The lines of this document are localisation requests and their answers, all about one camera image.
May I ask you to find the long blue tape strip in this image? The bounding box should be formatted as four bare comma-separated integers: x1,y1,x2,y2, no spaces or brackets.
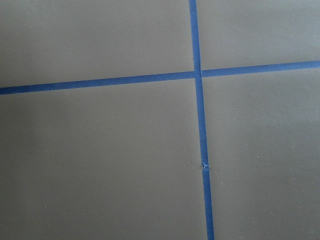
189,0,215,240

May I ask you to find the crossing blue tape strip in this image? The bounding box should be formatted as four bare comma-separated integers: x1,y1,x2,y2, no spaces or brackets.
0,60,320,95

